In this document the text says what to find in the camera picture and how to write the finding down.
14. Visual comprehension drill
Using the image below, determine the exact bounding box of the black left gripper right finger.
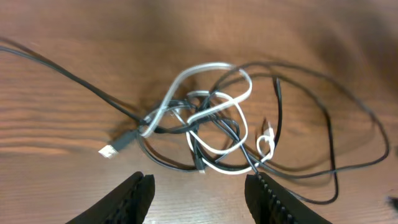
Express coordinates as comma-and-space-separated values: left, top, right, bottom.
244, 172, 330, 224

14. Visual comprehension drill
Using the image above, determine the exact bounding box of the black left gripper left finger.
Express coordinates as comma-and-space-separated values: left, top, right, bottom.
67, 172, 155, 224

